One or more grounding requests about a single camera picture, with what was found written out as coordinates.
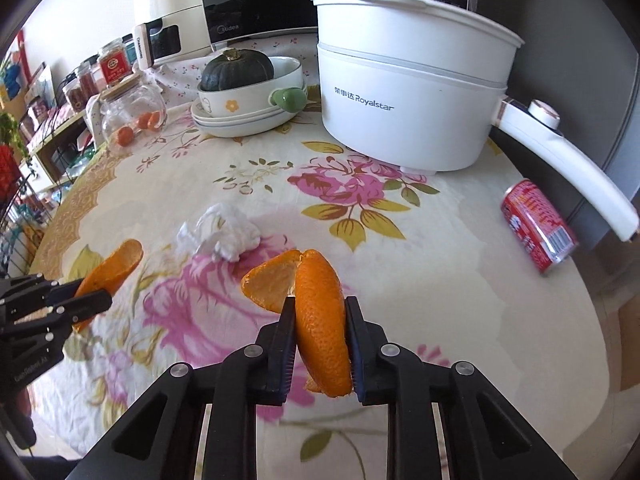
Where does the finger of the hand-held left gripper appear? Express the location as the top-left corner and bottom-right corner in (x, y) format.
(47, 280), (82, 302)
(52, 290), (114, 322)

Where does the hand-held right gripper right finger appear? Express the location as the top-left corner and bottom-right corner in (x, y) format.
(345, 296), (576, 480)

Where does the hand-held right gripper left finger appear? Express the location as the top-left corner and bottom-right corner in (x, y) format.
(70, 296), (297, 480)

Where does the large orange peel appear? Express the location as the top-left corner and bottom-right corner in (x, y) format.
(241, 248), (354, 399)

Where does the narrow orange peel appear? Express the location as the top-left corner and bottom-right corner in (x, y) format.
(72, 238), (144, 333)

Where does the floral tablecloth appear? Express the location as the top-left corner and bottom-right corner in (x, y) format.
(30, 80), (609, 461)

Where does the crumpled white tissue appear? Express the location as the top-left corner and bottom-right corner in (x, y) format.
(177, 203), (262, 263)

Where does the wooden shelf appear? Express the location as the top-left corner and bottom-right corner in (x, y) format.
(20, 109), (103, 188)

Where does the green potted plant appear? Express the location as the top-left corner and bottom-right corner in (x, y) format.
(0, 111), (32, 162)

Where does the glass jar with wooden lid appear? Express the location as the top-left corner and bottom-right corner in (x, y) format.
(99, 72), (168, 148)

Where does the glass jar of dried goods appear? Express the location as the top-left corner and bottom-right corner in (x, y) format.
(61, 60), (102, 112)

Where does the white plate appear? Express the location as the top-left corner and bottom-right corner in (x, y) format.
(192, 101), (303, 130)
(191, 109), (307, 139)

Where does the red drink can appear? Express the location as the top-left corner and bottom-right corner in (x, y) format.
(501, 178), (580, 275)

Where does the red label jar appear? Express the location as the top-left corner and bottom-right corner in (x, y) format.
(97, 42), (137, 89)

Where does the white electric pot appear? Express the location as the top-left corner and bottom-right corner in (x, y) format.
(310, 0), (640, 244)

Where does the dark green pumpkin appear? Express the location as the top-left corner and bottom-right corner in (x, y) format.
(200, 49), (275, 94)

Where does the white air fryer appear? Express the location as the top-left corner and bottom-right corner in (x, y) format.
(132, 0), (212, 69)

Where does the black microwave oven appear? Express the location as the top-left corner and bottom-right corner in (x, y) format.
(196, 0), (477, 47)

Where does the grey refrigerator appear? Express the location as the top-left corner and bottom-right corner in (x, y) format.
(469, 0), (640, 253)

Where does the black wire rack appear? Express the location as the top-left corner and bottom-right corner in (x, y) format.
(0, 157), (53, 281)

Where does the white bowl with green handle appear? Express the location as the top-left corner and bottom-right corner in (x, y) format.
(196, 56), (309, 117)

